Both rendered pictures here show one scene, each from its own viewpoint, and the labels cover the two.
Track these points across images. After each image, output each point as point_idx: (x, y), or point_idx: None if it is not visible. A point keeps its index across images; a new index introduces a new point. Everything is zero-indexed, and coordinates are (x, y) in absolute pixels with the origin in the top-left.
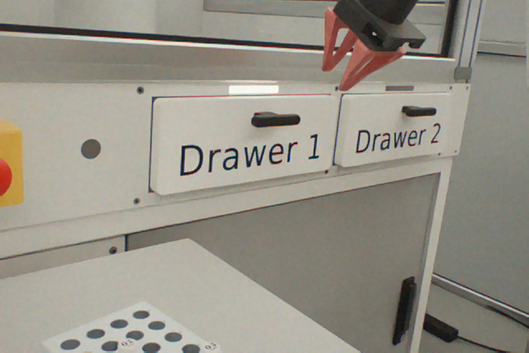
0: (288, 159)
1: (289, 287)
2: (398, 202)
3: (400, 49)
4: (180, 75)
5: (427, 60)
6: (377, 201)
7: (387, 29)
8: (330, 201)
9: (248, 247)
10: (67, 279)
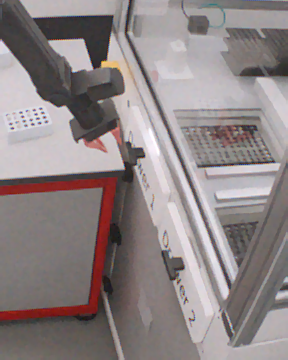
0: (145, 190)
1: (151, 271)
2: (188, 337)
3: (86, 142)
4: (141, 104)
5: (209, 262)
6: (181, 309)
7: (73, 119)
8: None
9: (147, 219)
10: None
